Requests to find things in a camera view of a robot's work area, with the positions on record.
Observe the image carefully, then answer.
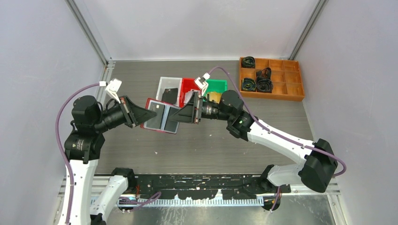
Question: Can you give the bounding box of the orange compartment tray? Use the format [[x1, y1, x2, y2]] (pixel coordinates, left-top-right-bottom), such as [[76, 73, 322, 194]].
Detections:
[[238, 57, 306, 102]]

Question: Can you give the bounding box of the gold credit card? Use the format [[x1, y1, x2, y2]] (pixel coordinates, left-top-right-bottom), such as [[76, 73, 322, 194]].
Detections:
[[206, 91, 222, 103]]

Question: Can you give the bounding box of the grey card in holder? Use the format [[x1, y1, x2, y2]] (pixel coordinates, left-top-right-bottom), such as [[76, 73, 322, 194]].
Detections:
[[146, 104, 178, 132]]

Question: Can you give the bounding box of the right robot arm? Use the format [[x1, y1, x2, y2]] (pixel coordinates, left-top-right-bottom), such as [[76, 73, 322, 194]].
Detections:
[[169, 90, 338, 193]]

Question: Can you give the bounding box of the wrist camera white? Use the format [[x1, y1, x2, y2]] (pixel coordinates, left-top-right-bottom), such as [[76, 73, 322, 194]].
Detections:
[[99, 78, 122, 103], [194, 73, 210, 96]]

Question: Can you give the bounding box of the red plastic bin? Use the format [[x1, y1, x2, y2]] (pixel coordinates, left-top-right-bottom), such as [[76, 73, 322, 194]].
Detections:
[[179, 78, 201, 107]]

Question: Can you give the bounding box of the black credit card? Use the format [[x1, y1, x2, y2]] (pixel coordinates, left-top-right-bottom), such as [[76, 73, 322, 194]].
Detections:
[[161, 88, 179, 105]]

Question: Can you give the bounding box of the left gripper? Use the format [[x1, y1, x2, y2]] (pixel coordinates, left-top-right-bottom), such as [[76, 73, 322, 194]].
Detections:
[[94, 94, 156, 131]]

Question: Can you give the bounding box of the white credit card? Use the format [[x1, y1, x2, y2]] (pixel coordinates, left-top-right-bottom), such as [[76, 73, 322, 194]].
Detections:
[[184, 90, 195, 105]]

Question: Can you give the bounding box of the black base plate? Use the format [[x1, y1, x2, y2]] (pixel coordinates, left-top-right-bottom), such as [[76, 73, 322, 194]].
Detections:
[[124, 174, 277, 200]]

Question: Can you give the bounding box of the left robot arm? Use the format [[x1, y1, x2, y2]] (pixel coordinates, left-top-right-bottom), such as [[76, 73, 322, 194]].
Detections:
[[60, 95, 157, 225]]

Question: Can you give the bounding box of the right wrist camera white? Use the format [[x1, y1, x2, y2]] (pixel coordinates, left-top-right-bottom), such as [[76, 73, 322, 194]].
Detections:
[[194, 73, 210, 96]]

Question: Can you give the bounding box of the white plastic bin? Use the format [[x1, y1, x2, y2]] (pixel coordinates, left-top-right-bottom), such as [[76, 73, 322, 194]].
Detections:
[[155, 77, 182, 106]]

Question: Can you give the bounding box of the green plastic bin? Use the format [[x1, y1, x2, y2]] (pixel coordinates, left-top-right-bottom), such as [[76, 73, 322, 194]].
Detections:
[[204, 79, 228, 101]]

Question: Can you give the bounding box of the red leather card holder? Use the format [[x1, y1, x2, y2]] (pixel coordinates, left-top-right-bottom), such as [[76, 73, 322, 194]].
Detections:
[[140, 98, 182, 135]]

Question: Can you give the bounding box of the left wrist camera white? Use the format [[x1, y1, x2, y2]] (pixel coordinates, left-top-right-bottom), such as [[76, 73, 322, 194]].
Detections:
[[99, 78, 122, 103]]

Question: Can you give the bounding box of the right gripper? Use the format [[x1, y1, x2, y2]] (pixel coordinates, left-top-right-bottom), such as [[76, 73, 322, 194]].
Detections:
[[169, 92, 232, 124]]

